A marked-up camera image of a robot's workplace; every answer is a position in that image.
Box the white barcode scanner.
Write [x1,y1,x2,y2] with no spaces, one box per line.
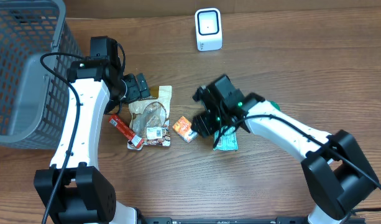
[195,7,223,52]

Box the right black cable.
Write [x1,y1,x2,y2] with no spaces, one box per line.
[213,114,381,224]

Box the orange small carton box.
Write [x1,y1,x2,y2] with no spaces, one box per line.
[173,116,198,143]

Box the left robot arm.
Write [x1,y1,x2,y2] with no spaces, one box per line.
[34,36,150,224]

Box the green lid spice jar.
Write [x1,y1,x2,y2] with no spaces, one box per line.
[270,101,280,111]

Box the left black cable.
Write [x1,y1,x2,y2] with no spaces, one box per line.
[39,52,85,224]

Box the red stick sachet pack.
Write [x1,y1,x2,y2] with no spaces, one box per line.
[109,114,144,150]

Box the black cable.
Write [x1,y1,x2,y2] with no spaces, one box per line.
[213,114,381,224]
[39,52,85,224]

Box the teal orange tissue pack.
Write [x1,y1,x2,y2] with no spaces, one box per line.
[213,127,238,151]

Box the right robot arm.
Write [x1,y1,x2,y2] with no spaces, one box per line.
[191,75,379,223]

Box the grey plastic mesh basket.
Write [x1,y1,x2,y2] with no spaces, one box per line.
[0,0,81,149]

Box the beige Pantree snack pouch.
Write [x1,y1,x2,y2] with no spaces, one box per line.
[127,85,173,151]

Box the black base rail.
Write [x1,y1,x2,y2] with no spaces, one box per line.
[138,217,308,224]

